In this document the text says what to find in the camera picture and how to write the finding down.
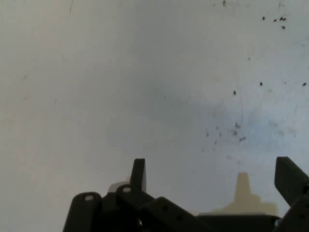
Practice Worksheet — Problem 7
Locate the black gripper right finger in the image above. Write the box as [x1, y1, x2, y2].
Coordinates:
[274, 156, 309, 232]

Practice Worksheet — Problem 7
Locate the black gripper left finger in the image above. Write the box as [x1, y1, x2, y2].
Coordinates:
[62, 158, 201, 232]

